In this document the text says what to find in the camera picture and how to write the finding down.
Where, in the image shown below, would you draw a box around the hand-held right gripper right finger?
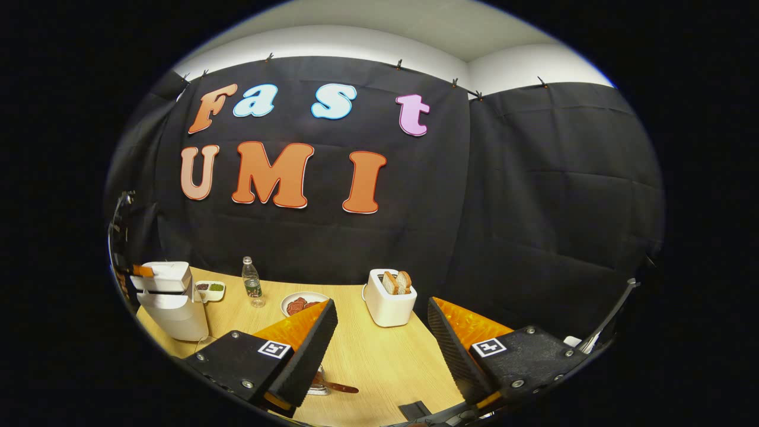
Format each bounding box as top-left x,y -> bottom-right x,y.
427,297 -> 591,413

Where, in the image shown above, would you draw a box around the black backdrop cloth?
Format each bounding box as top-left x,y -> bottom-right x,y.
104,56 -> 665,356

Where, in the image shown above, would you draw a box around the clear plastic water bottle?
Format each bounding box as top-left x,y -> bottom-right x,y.
241,256 -> 266,308

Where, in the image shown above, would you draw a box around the white toaster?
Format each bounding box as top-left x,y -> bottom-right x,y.
363,269 -> 417,328

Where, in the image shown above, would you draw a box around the white round plate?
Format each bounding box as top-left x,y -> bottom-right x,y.
280,291 -> 330,318

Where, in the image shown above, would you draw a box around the metal wire chopstick holder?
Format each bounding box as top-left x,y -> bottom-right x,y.
307,365 -> 330,397

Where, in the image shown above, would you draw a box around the white divided condiment dish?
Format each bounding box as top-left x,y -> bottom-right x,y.
196,281 -> 227,303

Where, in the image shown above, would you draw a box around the black table edge bracket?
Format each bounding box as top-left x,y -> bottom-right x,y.
398,401 -> 432,422

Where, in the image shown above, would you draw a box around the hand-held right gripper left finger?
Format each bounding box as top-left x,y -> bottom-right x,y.
183,298 -> 339,419

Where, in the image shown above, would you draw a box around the white rice cooker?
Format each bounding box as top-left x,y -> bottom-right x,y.
130,261 -> 210,342

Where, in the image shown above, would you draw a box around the brown wooden spoon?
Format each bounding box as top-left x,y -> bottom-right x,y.
312,371 -> 360,394

